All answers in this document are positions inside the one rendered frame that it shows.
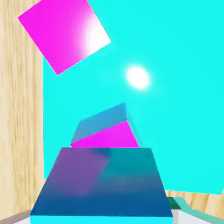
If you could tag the small cyan cube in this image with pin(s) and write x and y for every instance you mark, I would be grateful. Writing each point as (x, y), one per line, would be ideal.
(105, 196)

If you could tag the large cyan box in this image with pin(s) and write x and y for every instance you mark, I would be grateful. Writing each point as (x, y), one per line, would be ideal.
(178, 126)

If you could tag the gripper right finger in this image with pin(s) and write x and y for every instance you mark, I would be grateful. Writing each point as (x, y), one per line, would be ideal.
(185, 216)

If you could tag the small magenta cube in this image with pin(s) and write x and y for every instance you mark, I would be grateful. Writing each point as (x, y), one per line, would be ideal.
(108, 136)
(59, 35)

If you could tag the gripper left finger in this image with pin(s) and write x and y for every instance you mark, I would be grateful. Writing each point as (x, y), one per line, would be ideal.
(15, 220)

